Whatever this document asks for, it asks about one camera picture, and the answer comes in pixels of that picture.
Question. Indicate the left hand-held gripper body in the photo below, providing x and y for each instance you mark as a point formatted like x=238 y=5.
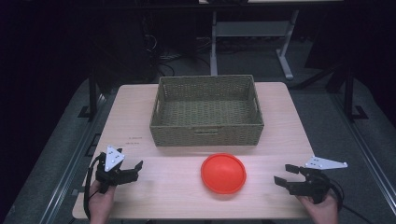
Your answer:
x=111 y=158

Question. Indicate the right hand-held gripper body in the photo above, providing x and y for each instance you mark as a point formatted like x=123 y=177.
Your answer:
x=313 y=186

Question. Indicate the orange plastic bowl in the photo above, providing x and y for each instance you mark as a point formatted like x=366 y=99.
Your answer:
x=223 y=173

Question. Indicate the green woven basket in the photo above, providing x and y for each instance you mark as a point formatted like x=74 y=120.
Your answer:
x=206 y=113

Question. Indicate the person's right hand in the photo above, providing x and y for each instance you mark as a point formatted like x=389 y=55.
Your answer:
x=322 y=213

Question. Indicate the person's left hand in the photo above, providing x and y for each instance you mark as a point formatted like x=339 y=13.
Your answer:
x=100 y=203

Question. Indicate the black metal stand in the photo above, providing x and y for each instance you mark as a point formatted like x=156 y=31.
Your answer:
x=92 y=93
x=348 y=93

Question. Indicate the aluminium rail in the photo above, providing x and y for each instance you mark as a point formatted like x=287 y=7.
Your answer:
x=367 y=155
x=73 y=161

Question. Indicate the white metal table frame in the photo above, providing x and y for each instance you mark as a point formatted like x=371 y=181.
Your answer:
x=249 y=29

